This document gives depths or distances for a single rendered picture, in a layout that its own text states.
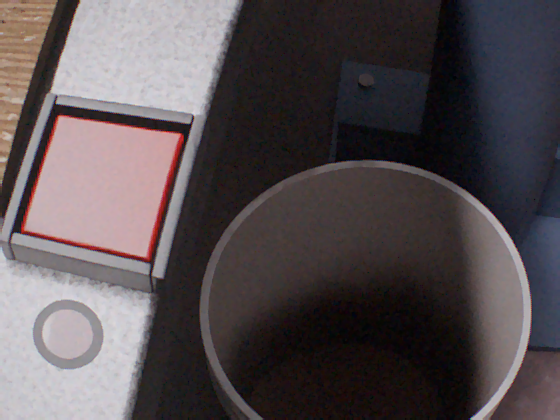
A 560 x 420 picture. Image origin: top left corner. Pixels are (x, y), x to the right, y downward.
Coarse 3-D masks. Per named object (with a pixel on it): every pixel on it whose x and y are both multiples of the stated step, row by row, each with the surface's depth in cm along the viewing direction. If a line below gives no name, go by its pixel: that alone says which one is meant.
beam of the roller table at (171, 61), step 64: (128, 0) 58; (192, 0) 58; (256, 0) 62; (64, 64) 56; (128, 64) 56; (192, 64) 56; (0, 256) 51; (0, 320) 49; (128, 320) 50; (0, 384) 48; (64, 384) 48; (128, 384) 48
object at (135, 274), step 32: (64, 96) 53; (160, 128) 53; (192, 128) 52; (32, 160) 51; (192, 160) 51; (192, 192) 52; (32, 256) 50; (64, 256) 49; (96, 256) 49; (160, 256) 49; (160, 288) 50
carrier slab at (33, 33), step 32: (0, 0) 55; (32, 0) 55; (64, 0) 56; (0, 32) 54; (32, 32) 54; (0, 64) 53; (32, 64) 53; (0, 96) 52; (32, 96) 54; (0, 128) 52; (0, 160) 51; (0, 192) 50
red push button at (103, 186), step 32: (64, 128) 52; (96, 128) 52; (128, 128) 52; (64, 160) 52; (96, 160) 52; (128, 160) 52; (160, 160) 52; (32, 192) 51; (64, 192) 51; (96, 192) 51; (128, 192) 51; (160, 192) 51; (32, 224) 50; (64, 224) 50; (96, 224) 50; (128, 224) 50; (160, 224) 50; (128, 256) 50
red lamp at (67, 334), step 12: (60, 312) 50; (72, 312) 50; (48, 324) 49; (60, 324) 49; (72, 324) 49; (84, 324) 49; (48, 336) 49; (60, 336) 49; (72, 336) 49; (84, 336) 49; (48, 348) 49; (60, 348) 49; (72, 348) 49; (84, 348) 49
